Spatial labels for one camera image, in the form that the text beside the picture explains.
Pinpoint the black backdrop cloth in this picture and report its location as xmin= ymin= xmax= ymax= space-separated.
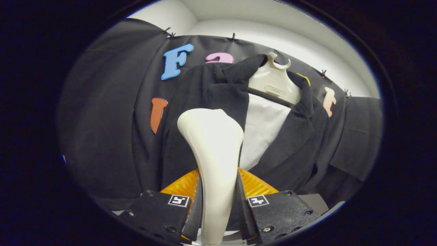
xmin=58 ymin=18 xmax=383 ymax=212

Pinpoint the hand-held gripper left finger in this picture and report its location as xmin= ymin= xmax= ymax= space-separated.
xmin=119 ymin=169 xmax=203 ymax=245

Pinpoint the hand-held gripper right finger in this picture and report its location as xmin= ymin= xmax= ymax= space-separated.
xmin=236 ymin=167 xmax=321 ymax=245

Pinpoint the white garment steamer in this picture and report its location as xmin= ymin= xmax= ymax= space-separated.
xmin=177 ymin=108 xmax=244 ymax=246

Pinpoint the white clothes hanger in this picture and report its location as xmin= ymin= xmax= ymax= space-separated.
xmin=248 ymin=52 xmax=302 ymax=106

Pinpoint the black suit jacket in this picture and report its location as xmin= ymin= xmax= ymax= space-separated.
xmin=160 ymin=54 xmax=332 ymax=195

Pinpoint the white shirt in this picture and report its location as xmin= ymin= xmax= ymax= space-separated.
xmin=239 ymin=93 xmax=292 ymax=171

